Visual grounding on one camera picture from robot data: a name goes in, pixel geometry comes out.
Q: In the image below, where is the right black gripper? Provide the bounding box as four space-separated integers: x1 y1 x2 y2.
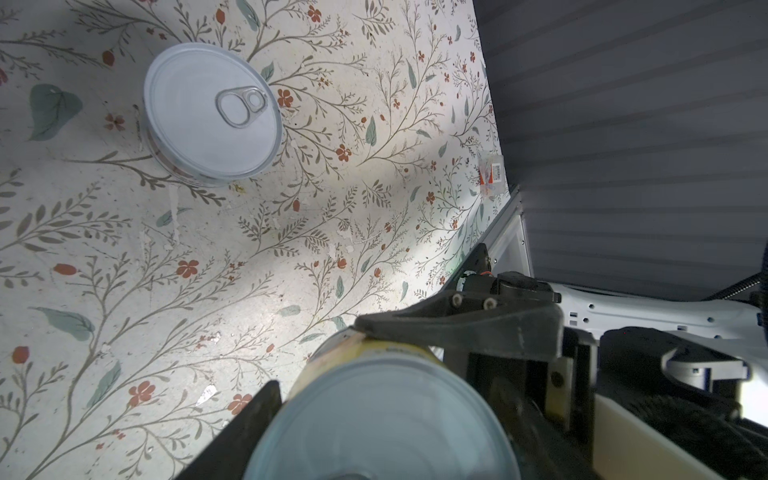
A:
353 292 599 479

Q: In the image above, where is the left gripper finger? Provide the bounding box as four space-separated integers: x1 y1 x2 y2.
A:
177 380 282 480

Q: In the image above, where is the yellow pull-tab can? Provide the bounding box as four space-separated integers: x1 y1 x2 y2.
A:
244 329 521 479

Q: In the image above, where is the light blue pull-tab can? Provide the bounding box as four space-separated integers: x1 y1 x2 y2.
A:
142 43 283 187

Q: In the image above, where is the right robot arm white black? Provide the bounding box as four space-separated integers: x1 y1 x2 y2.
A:
353 245 767 479

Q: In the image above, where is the small clear packet red label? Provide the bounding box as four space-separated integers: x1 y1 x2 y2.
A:
478 154 509 198

